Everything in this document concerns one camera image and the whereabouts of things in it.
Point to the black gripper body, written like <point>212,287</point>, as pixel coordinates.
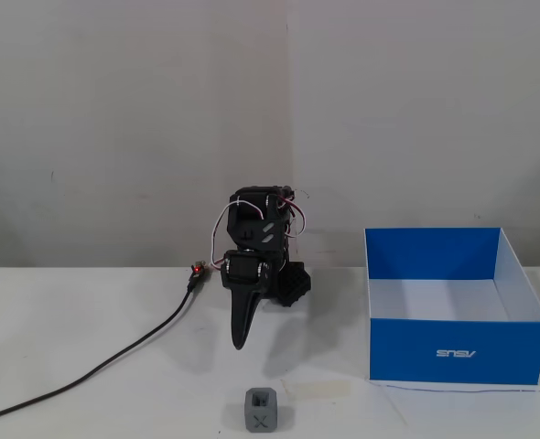
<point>245,273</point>

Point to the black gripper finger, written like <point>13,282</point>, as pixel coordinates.
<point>241,320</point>
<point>255,311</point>

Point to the gray 3D printed block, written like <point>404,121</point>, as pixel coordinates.
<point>263,409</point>

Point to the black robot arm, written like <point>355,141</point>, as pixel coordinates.
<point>251,228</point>

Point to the blue white cardboard box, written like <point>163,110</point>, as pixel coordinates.
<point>457,350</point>

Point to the small controller board red LED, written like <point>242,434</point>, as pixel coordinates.
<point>199,270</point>

